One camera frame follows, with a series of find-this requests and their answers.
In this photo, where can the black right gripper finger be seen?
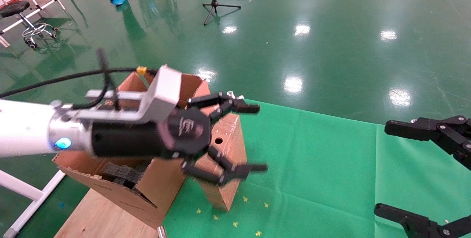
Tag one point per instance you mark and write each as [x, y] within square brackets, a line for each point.
[423, 228]
[441, 129]

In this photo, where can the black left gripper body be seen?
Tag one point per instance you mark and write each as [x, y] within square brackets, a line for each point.
[128, 138]

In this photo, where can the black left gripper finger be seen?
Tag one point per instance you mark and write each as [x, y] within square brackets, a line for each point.
[228, 102]
[235, 170]

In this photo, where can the small brown cardboard box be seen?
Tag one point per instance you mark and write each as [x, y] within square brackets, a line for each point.
[224, 194]

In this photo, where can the large open brown carton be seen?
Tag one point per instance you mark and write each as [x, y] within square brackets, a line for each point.
[110, 197]

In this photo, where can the black foam block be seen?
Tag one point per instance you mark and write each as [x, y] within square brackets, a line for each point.
[121, 173]

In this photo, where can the green table cloth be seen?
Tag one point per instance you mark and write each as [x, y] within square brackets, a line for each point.
[312, 175]

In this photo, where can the black wheeled stool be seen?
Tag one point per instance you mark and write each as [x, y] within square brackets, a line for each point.
[14, 8]

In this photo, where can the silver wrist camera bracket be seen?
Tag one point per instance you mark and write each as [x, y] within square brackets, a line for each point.
[162, 91]

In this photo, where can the white table leg frame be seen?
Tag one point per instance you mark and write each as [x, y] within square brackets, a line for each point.
[22, 190]

